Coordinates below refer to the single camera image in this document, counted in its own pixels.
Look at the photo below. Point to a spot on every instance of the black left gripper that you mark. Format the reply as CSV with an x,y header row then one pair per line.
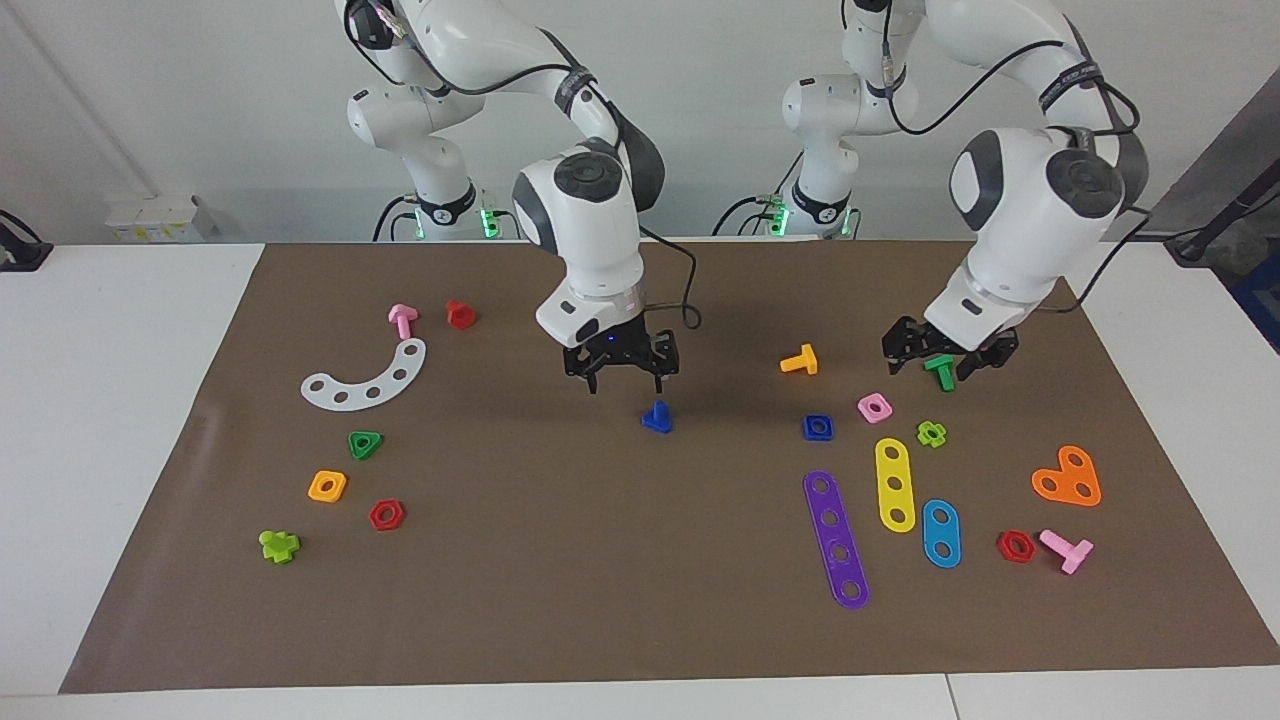
x,y
945,340

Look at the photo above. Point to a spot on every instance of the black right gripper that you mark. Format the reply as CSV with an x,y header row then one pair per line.
x,y
620,352

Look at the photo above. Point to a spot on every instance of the blue triangle-head plastic bolt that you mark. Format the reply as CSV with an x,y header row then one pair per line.
x,y
657,423

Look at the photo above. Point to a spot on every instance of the blue square plastic nut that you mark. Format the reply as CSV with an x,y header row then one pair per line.
x,y
807,432

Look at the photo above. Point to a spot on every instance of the green plastic bolt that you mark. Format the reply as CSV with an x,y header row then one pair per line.
x,y
942,376

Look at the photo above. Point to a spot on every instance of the pink square plastic nut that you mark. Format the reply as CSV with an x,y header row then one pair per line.
x,y
886,412

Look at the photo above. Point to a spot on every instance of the lime cross-shaped plastic nut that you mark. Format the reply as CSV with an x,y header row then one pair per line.
x,y
922,434

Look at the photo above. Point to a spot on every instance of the yellow three-hole plastic strip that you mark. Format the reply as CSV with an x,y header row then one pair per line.
x,y
892,470

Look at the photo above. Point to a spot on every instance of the orange plastic bolt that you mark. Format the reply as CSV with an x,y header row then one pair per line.
x,y
805,362

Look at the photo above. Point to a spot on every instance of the blue two-hole plastic strip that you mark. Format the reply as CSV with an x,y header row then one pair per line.
x,y
941,534

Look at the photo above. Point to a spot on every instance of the purple four-hole plastic strip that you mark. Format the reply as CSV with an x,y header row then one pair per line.
x,y
826,504

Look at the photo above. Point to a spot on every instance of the orange three-hole angle plate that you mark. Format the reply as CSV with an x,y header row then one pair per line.
x,y
1068,478

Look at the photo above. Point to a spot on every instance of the red hex-head plastic bolt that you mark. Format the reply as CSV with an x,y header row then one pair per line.
x,y
460,316

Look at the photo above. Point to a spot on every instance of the red hexagonal plastic nut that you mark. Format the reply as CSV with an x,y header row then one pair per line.
x,y
374,516
1003,547

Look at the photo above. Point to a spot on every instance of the brown table mat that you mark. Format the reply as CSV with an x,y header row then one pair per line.
x,y
640,600

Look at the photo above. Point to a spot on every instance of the pink plastic bolt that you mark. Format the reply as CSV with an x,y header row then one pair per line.
x,y
402,318
1070,555

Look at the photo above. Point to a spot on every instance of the white curved five-hole plate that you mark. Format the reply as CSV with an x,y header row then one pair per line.
x,y
386,384

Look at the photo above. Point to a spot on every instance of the green triangular plastic nut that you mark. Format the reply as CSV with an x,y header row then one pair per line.
x,y
375,438

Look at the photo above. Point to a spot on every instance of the black stand pole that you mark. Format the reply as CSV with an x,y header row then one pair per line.
x,y
1225,215

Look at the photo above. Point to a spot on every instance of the orange square plastic nut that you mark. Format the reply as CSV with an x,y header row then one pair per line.
x,y
314,490

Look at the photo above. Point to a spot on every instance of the blue crate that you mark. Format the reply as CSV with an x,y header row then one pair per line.
x,y
1262,300

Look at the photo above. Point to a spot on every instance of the lime cross-head plastic bolt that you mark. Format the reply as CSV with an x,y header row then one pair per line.
x,y
278,547

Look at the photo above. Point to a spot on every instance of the white box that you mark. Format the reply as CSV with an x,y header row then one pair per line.
x,y
160,220

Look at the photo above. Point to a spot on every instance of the black clamp mount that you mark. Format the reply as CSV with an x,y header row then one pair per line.
x,y
20,250

